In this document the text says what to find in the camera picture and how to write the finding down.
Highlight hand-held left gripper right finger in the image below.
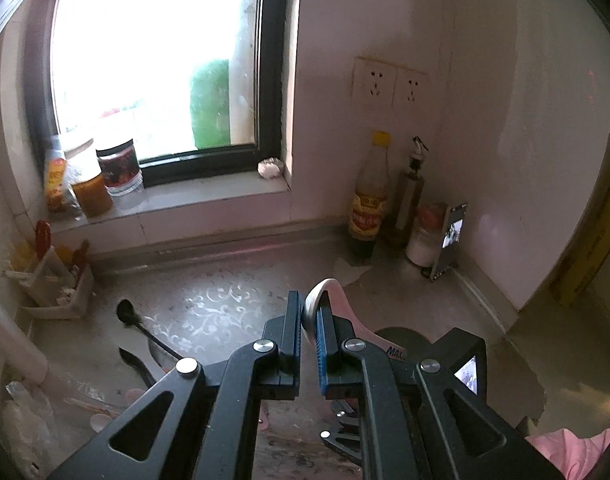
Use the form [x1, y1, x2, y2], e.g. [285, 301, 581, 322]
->
[312, 304, 566, 480]

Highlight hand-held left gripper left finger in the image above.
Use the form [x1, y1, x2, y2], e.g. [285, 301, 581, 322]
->
[48, 290, 303, 480]

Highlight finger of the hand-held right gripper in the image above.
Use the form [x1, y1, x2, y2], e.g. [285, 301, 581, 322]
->
[319, 427, 363, 463]
[332, 407, 361, 428]

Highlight black plastic spoon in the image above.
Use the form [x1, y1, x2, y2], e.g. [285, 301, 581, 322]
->
[116, 299, 186, 361]

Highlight white plastic spoon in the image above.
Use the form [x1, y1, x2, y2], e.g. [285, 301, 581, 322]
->
[89, 412, 115, 435]

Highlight chopsticks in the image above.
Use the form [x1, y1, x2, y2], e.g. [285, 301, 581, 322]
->
[62, 395, 122, 418]

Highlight black smartphone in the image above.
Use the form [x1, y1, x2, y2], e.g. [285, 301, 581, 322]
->
[427, 202, 469, 281]

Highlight white jar with red lid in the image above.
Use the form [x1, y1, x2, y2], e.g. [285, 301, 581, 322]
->
[405, 202, 448, 267]

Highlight yellow wooden board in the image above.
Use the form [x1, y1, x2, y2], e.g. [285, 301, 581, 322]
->
[550, 180, 610, 311]

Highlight yellow cap vinegar bottle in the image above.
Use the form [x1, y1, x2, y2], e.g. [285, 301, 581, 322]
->
[347, 131, 392, 261]

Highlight steel oil bottle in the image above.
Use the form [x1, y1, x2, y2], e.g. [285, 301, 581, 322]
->
[385, 136, 430, 248]

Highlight white plastic bin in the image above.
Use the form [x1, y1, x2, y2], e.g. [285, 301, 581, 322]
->
[18, 247, 96, 321]

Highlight black lid jar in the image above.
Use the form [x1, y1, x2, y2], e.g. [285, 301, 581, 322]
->
[95, 136, 146, 197]

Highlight plastic jar with orange contents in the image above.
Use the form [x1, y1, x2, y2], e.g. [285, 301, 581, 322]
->
[70, 137, 115, 218]

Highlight white pipe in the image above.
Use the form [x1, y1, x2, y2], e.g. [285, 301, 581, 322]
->
[0, 280, 48, 391]

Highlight clear plastic bag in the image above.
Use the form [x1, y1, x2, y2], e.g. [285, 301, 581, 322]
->
[0, 380, 61, 476]

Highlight black framed window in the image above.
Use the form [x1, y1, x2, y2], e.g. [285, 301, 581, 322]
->
[25, 0, 293, 188]

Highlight brown handled tool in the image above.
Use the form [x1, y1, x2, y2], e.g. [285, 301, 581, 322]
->
[71, 239, 91, 273]

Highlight white wall socket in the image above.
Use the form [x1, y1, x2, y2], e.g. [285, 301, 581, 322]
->
[392, 66, 430, 116]
[352, 56, 398, 108]

